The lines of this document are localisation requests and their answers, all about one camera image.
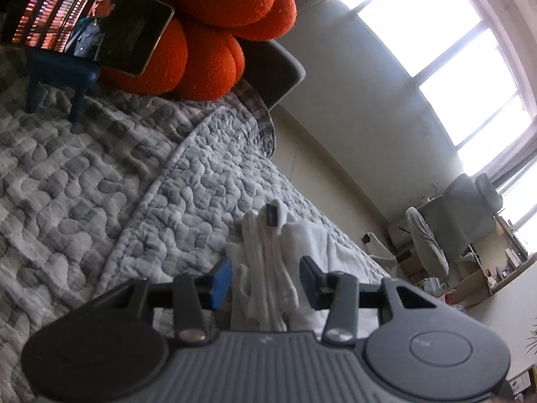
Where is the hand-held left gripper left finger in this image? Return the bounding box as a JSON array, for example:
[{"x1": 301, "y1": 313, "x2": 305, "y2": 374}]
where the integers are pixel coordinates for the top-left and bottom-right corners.
[{"x1": 90, "y1": 257, "x2": 232, "y2": 343}]

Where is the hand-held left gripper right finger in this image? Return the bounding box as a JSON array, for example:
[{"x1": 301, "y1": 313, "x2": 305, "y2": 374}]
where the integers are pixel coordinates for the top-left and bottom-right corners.
[{"x1": 299, "y1": 255, "x2": 445, "y2": 345}]

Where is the white garment with black label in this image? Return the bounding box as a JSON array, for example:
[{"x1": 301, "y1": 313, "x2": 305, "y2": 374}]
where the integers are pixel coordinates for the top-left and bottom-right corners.
[{"x1": 227, "y1": 199, "x2": 370, "y2": 332}]

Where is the grey office chair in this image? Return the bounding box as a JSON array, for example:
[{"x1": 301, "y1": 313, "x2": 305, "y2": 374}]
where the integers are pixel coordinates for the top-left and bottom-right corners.
[{"x1": 363, "y1": 172, "x2": 504, "y2": 280}]

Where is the grey checked quilt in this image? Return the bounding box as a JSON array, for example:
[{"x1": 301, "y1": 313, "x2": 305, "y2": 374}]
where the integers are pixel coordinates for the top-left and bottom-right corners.
[{"x1": 0, "y1": 44, "x2": 393, "y2": 403}]

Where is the wooden desk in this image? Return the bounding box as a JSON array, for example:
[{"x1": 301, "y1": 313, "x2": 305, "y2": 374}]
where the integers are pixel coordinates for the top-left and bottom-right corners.
[{"x1": 445, "y1": 214, "x2": 537, "y2": 307}]

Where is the dark grey sofa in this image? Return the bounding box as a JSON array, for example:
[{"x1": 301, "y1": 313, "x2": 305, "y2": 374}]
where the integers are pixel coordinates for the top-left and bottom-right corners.
[{"x1": 241, "y1": 39, "x2": 307, "y2": 112}]

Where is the orange knot cushion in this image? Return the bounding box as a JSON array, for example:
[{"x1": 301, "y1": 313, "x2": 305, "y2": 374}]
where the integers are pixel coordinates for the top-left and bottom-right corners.
[{"x1": 94, "y1": 0, "x2": 298, "y2": 102}]

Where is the blue phone stand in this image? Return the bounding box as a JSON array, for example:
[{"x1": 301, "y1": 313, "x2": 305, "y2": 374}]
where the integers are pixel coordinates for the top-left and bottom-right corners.
[{"x1": 24, "y1": 48, "x2": 101, "y2": 122}]

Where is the window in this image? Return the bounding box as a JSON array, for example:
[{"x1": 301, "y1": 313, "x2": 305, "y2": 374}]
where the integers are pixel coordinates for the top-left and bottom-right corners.
[{"x1": 336, "y1": 0, "x2": 537, "y2": 240}]

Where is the smartphone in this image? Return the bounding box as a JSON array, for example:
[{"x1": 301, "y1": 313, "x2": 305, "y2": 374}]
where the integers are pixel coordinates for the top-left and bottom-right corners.
[{"x1": 0, "y1": 0, "x2": 176, "y2": 76}]

